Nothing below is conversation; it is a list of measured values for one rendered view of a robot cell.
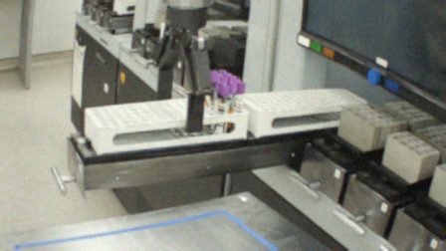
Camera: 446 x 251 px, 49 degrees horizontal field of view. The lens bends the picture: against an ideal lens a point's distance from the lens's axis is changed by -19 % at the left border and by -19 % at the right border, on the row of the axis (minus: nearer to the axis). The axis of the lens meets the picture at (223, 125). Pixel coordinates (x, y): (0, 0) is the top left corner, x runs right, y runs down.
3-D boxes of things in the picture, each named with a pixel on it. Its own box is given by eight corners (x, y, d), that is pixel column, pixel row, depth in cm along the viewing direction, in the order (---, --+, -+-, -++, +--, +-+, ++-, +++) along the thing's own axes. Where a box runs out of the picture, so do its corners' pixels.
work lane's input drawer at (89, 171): (341, 134, 140) (346, 101, 136) (374, 156, 128) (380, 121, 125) (49, 170, 106) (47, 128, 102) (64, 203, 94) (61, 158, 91)
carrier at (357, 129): (376, 154, 107) (381, 126, 105) (369, 155, 106) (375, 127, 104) (343, 132, 117) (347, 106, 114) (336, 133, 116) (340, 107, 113)
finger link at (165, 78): (159, 72, 110) (157, 71, 110) (156, 107, 112) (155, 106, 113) (173, 71, 111) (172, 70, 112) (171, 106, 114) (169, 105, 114)
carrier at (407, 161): (421, 185, 95) (429, 156, 93) (415, 187, 94) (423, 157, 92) (387, 161, 104) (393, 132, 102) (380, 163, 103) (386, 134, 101)
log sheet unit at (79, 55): (71, 96, 293) (75, 32, 280) (82, 113, 271) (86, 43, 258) (67, 96, 291) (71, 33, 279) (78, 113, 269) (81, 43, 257)
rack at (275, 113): (339, 113, 134) (343, 88, 132) (364, 127, 126) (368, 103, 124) (230, 124, 120) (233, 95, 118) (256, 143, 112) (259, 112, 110)
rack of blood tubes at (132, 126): (221, 125, 119) (224, 95, 117) (247, 144, 111) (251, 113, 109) (84, 139, 105) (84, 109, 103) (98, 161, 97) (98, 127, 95)
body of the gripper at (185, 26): (159, 3, 102) (154, 50, 105) (177, 10, 95) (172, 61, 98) (196, 1, 105) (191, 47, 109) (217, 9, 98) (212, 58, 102)
